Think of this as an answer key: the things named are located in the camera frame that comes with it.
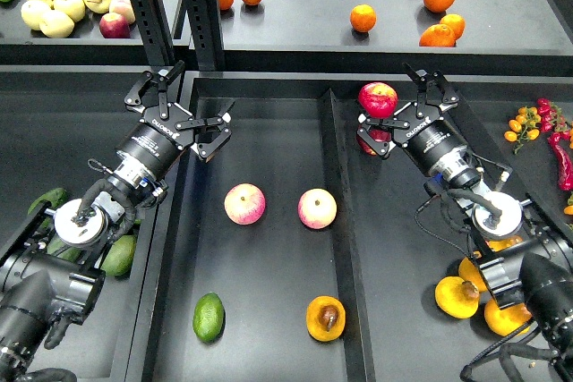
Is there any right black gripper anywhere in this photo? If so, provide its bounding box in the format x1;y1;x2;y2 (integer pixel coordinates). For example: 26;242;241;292
356;63;470;176

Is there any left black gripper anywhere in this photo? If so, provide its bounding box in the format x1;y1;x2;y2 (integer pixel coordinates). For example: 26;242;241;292
116;61;235;176

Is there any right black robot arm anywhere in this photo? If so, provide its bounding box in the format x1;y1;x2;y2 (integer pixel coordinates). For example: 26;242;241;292
356;69;572;381

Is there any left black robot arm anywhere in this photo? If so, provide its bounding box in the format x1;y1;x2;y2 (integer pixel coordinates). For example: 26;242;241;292
1;61;231;381

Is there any dark green avocado upper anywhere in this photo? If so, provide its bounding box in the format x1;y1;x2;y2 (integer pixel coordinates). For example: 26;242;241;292
27;187;69;230

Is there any yellow pear in pile upper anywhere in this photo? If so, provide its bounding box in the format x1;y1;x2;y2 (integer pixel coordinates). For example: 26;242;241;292
458;258;487;293

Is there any yellow pear in pile bottom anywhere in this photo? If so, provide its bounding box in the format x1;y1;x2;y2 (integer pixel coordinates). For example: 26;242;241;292
484;299;532;336

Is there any bright red apple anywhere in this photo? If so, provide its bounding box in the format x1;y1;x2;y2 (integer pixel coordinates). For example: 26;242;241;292
358;82;398;119

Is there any dark red apple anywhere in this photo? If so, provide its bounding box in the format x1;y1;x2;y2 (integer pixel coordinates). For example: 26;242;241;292
356;126;392;157

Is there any orange at shelf edge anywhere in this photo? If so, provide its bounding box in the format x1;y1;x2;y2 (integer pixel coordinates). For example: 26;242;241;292
419;24;457;47

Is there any orange on shelf right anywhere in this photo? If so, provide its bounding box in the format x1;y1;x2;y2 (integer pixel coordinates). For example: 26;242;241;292
440;13;466;39

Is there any orange on shelf middle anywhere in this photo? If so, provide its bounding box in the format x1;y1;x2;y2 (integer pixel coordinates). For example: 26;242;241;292
349;4;377;33

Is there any pink apple left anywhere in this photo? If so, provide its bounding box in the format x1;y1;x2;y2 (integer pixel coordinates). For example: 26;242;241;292
224;183;266;225

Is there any pink apple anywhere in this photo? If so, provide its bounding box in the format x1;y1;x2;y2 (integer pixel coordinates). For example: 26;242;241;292
224;183;266;225
298;188;338;230

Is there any red apple on shelf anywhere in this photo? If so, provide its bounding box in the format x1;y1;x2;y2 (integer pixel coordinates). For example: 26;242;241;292
99;13;131;38

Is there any orange cherry tomato bunch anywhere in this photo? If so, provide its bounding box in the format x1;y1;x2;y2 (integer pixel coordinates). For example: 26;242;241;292
504;106;541;154

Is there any pink peach on shelf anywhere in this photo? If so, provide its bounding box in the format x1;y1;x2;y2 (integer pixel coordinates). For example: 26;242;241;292
108;0;136;25

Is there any pink apple right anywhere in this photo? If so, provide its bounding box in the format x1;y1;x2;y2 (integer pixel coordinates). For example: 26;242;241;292
298;188;338;230

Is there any yellow apple with stem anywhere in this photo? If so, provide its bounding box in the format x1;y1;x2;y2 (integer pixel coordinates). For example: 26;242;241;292
83;0;112;14

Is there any red cherry tomato bunch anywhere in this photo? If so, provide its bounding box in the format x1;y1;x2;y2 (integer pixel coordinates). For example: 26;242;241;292
536;98;572;140

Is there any red chili pepper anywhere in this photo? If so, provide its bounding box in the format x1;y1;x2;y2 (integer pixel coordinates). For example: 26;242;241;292
547;132;572;191

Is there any pale yellow apple front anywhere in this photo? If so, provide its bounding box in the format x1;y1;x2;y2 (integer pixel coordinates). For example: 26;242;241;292
39;10;75;38

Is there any pale yellow apple middle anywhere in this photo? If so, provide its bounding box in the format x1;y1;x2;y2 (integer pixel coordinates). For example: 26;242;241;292
53;0;86;22

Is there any black tray divider centre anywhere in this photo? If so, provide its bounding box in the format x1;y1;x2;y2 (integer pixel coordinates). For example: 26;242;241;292
318;89;376;381

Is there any black shelf post right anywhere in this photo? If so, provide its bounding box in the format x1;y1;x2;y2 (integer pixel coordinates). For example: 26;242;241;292
184;0;225;72

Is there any black shelf post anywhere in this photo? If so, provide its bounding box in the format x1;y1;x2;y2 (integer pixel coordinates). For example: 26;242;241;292
131;0;175;67
184;0;225;72

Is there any black shelf post left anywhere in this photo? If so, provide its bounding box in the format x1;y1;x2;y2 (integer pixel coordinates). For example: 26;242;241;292
131;0;175;67

